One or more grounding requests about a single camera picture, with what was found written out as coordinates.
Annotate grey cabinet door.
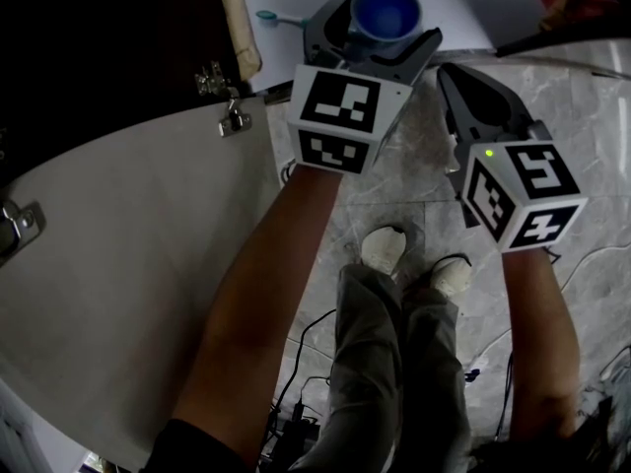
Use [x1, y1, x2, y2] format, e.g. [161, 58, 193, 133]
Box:
[0, 97, 287, 467]

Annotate person's black shirt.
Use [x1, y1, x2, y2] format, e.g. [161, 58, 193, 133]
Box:
[137, 394, 631, 473]

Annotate black vanity with white sink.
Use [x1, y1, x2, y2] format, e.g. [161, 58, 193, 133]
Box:
[0, 0, 631, 191]

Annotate person's right shoe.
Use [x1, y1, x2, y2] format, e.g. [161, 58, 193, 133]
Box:
[429, 256, 473, 299]

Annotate person's grey trousers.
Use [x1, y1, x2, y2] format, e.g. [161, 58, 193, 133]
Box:
[285, 261, 474, 473]

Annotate person's left shoe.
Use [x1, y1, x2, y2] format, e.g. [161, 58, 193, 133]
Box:
[361, 225, 410, 275]

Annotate person's right forearm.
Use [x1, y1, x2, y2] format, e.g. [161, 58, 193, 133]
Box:
[500, 243, 583, 442]

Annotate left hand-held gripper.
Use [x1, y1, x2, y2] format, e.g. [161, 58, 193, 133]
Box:
[286, 0, 444, 176]

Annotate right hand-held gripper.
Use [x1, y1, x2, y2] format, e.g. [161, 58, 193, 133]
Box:
[436, 63, 590, 254]

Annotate blue plastic cup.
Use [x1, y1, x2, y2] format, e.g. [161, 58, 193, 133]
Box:
[348, 0, 424, 51]

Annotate person's shoe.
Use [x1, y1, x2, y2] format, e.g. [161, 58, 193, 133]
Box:
[429, 256, 473, 299]
[361, 225, 410, 275]

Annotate green toothbrush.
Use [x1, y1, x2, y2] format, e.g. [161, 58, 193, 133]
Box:
[254, 10, 310, 28]

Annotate person's left forearm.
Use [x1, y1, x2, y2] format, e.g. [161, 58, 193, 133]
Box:
[170, 163, 346, 467]

